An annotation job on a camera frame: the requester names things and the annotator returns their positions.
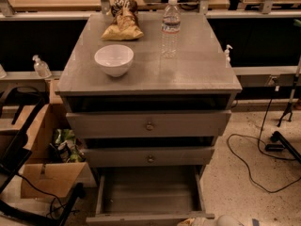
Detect clear plastic water bottle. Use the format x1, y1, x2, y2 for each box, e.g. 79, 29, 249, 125
161, 0, 181, 58

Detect grey middle drawer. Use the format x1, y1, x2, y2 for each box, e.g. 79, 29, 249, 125
84, 147, 214, 168

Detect grey wooden drawer cabinet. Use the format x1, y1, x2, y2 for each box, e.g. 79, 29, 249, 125
55, 12, 243, 174

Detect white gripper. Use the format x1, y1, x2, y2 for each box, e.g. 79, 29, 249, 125
177, 218, 215, 226

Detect grey top drawer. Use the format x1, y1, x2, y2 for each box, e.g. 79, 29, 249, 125
67, 110, 231, 139

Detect white ceramic bowl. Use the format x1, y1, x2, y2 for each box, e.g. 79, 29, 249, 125
94, 44, 134, 77

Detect black power adapter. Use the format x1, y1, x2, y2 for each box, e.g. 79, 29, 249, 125
265, 144, 284, 152

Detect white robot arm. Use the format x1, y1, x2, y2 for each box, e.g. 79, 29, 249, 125
177, 215, 245, 226

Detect small white pump bottle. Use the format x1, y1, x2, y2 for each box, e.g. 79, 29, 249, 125
224, 44, 232, 63

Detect grey bottom drawer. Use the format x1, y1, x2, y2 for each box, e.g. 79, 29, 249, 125
87, 166, 214, 226

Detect black tripod leg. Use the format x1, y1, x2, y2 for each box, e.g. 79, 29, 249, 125
272, 131, 301, 164

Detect brown cardboard box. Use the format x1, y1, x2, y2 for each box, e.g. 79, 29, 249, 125
0, 79, 98, 200

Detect grey drawer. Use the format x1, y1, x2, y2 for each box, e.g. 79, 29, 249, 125
67, 110, 231, 139
84, 147, 214, 168
87, 166, 214, 226

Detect clear sanitizer pump bottle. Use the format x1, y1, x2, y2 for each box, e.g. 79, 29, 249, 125
32, 55, 52, 78

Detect yellow chip bag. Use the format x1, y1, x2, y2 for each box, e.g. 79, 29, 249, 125
102, 0, 144, 40

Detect green snack bags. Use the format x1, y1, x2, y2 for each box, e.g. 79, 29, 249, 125
49, 129, 85, 163

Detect black floor cable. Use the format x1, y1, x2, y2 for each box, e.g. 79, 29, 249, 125
226, 88, 301, 194

